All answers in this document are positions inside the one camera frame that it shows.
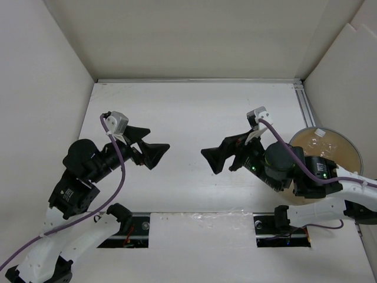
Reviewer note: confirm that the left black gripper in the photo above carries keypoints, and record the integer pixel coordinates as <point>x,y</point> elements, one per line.
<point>151,152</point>

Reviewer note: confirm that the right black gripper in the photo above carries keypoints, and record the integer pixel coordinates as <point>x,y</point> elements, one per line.
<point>216,156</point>

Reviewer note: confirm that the large clear bottle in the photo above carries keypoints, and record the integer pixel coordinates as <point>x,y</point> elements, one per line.
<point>318,144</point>

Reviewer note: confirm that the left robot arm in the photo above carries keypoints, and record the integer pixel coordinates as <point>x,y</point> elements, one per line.
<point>69,232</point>

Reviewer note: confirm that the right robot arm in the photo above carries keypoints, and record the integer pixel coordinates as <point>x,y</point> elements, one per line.
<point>337,194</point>

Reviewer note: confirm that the beige round bin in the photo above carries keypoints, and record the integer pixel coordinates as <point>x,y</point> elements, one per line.
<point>346,154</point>

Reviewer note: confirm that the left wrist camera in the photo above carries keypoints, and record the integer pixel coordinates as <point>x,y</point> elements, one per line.
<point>116,124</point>

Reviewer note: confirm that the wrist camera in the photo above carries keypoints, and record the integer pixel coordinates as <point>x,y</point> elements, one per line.
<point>255,115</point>
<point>116,124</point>

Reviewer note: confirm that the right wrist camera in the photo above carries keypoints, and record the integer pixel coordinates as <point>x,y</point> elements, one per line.
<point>255,115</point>

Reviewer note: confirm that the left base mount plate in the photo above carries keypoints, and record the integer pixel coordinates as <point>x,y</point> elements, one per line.
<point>136,237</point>

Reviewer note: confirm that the base mount plate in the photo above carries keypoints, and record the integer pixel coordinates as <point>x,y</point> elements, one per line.
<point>269,236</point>
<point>136,237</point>

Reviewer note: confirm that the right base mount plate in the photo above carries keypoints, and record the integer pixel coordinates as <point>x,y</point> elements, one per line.
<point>269,236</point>

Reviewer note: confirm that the aluminium rail right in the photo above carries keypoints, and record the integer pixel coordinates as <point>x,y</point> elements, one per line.
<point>303,103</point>

